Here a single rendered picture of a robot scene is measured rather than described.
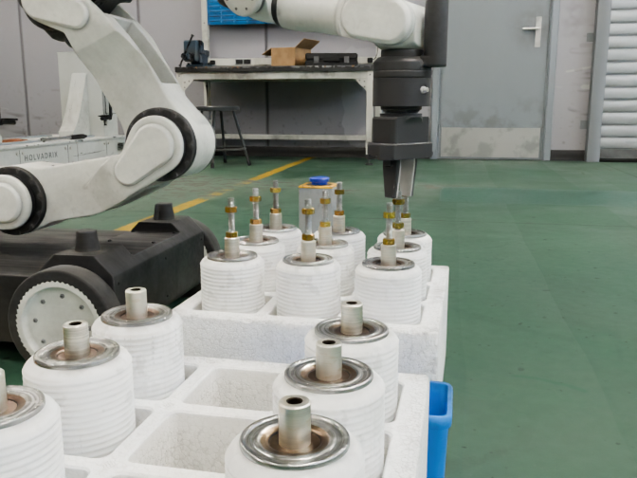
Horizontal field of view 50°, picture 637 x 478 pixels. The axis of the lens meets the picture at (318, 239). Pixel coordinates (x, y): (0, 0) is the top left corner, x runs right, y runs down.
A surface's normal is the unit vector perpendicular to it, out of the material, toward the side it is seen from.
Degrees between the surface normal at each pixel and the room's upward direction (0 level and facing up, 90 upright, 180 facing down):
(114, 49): 113
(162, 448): 90
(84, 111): 90
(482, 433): 0
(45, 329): 90
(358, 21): 90
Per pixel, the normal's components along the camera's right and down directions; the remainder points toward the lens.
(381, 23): -0.48, 0.17
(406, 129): 0.67, 0.15
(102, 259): 0.70, -0.66
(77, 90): -0.18, -0.21
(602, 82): -0.19, 0.19
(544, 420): 0.00, -0.98
